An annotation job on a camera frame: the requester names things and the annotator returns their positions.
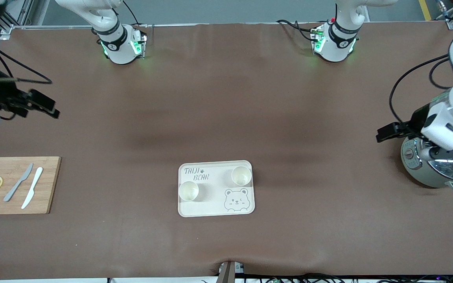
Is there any white plastic knife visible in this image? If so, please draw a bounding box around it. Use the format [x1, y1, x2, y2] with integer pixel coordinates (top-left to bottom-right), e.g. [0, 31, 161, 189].
[21, 167, 44, 209]

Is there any bamboo cutting board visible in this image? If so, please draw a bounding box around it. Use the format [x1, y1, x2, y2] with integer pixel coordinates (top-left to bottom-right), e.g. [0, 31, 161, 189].
[0, 156, 62, 215]

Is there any white IKEA cup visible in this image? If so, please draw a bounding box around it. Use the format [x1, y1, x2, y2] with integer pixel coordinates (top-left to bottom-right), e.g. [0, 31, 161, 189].
[178, 181, 199, 202]
[231, 166, 252, 186]

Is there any camera mount post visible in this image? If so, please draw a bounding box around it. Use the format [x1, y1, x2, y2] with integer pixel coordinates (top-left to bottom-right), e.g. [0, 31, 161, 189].
[217, 261, 246, 283]

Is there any grey plastic knife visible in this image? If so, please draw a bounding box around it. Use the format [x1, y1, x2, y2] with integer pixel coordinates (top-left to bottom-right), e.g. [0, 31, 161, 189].
[3, 163, 34, 202]

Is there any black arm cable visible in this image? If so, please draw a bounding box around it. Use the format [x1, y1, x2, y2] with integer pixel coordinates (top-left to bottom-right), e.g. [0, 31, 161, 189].
[0, 20, 53, 85]
[390, 54, 453, 124]

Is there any cream bear print tray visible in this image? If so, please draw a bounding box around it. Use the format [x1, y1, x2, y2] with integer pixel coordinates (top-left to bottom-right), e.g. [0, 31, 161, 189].
[178, 160, 256, 217]

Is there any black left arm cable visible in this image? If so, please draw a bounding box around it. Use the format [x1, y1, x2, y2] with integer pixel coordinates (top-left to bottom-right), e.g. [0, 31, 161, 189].
[390, 54, 453, 124]

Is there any brown table cloth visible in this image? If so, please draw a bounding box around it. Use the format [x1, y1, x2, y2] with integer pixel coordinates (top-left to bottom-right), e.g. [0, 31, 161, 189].
[0, 22, 453, 277]

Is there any black base cable bundle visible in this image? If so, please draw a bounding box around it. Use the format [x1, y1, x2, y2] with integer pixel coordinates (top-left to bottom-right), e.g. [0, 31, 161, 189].
[276, 19, 323, 43]

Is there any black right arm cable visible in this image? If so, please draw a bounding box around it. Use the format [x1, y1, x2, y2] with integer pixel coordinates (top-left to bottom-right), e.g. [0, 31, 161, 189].
[0, 20, 53, 85]

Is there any grey green electric pot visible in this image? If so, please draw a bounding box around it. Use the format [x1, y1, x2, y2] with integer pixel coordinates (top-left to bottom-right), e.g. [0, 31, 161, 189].
[401, 132, 453, 193]

